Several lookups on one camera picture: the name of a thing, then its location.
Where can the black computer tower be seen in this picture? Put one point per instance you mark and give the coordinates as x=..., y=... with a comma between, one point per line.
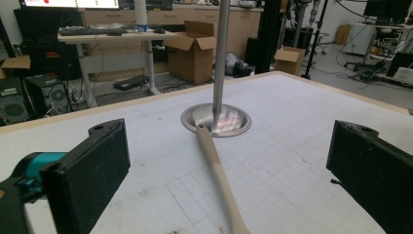
x=48, y=94
x=13, y=104

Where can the metal utensil stand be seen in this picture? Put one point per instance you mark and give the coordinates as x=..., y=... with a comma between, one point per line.
x=220, y=65

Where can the black computer mouse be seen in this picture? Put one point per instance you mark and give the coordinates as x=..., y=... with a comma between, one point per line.
x=159, y=31

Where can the stack of white cups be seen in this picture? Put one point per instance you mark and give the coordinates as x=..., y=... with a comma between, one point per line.
x=141, y=14

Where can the black keyboard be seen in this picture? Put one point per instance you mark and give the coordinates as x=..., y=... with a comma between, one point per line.
x=84, y=31

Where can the black foam case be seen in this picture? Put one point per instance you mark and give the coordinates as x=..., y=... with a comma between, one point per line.
x=42, y=26

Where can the white desk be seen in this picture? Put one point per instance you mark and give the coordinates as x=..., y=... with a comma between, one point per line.
x=104, y=37

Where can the small open cardboard box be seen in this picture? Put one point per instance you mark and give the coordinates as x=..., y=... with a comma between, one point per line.
x=289, y=61

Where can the white grid mat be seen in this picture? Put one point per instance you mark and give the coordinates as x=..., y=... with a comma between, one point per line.
x=285, y=136

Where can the large open cardboard box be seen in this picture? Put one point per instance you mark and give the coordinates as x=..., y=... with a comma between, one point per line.
x=188, y=61

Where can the black metal frame post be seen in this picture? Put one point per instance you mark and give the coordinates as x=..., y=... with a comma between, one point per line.
x=268, y=35

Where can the grey bag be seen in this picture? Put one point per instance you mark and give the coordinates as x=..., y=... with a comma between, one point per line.
x=237, y=66

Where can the computer monitor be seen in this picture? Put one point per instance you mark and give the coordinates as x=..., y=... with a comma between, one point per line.
x=71, y=3

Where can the flat black box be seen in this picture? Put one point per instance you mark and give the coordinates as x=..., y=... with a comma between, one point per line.
x=130, y=83

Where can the black tripod stand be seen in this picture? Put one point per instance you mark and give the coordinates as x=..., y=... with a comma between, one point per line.
x=316, y=39

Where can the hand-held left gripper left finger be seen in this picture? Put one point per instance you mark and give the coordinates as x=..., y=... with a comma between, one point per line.
x=84, y=175

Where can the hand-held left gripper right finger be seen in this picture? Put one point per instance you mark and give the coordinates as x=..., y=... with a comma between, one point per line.
x=373, y=169

